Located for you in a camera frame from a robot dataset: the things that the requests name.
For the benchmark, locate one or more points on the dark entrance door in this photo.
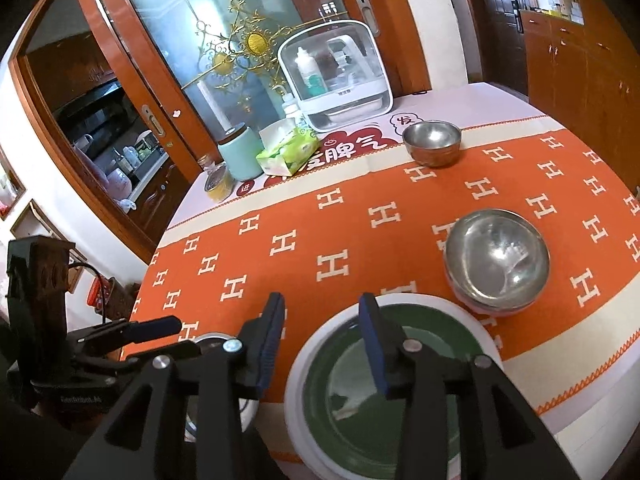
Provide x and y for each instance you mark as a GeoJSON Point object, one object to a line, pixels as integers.
{"type": "Point", "coordinates": [500, 35]}

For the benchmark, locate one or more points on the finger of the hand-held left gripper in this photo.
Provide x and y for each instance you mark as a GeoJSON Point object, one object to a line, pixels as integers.
{"type": "Point", "coordinates": [165, 350]}
{"type": "Point", "coordinates": [155, 327]}

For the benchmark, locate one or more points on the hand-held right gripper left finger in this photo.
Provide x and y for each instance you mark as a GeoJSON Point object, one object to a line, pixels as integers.
{"type": "Point", "coordinates": [270, 340]}

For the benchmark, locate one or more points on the wrapped yellow jar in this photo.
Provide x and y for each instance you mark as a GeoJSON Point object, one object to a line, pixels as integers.
{"type": "Point", "coordinates": [220, 190]}

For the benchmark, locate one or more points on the green ceramic jar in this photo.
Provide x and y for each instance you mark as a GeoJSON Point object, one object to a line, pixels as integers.
{"type": "Point", "coordinates": [240, 157]}

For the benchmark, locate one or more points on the orange wooden cabinet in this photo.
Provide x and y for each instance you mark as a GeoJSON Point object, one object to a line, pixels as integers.
{"type": "Point", "coordinates": [590, 85]}

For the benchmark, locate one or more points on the green tissue pack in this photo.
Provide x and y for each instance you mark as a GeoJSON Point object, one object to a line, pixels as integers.
{"type": "Point", "coordinates": [292, 152]}

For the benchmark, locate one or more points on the white plate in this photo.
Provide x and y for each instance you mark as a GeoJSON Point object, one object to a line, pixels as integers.
{"type": "Point", "coordinates": [325, 320]}

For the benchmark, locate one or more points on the orange patterned tablecloth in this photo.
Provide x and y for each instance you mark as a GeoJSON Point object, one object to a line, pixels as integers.
{"type": "Point", "coordinates": [500, 105]}
{"type": "Point", "coordinates": [350, 230]}

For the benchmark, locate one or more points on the white storage box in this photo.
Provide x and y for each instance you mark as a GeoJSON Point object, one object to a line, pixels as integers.
{"type": "Point", "coordinates": [345, 105]}

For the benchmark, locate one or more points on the green plate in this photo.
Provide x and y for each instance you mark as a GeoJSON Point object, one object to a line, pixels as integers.
{"type": "Point", "coordinates": [360, 450]}

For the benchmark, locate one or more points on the small steel bowl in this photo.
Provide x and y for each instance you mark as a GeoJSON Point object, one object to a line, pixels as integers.
{"type": "Point", "coordinates": [432, 150]}
{"type": "Point", "coordinates": [495, 255]}

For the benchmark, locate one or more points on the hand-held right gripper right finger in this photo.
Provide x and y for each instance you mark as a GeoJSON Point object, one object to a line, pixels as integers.
{"type": "Point", "coordinates": [375, 355]}

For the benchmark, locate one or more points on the small glass jar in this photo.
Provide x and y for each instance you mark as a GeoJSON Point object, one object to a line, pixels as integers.
{"type": "Point", "coordinates": [206, 161]}

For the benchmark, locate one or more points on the sliding glass door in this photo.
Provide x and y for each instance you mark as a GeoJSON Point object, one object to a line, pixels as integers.
{"type": "Point", "coordinates": [165, 25]}

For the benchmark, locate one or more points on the white standing air conditioner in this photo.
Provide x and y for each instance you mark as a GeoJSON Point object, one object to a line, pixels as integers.
{"type": "Point", "coordinates": [430, 20]}

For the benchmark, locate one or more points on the large steel basin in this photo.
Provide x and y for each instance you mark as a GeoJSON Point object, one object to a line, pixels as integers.
{"type": "Point", "coordinates": [248, 410]}

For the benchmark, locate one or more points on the white paper roll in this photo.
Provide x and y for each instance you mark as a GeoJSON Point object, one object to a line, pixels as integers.
{"type": "Point", "coordinates": [212, 105]}

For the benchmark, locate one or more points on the wooden door frame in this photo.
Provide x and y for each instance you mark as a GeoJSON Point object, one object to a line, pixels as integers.
{"type": "Point", "coordinates": [130, 60]}

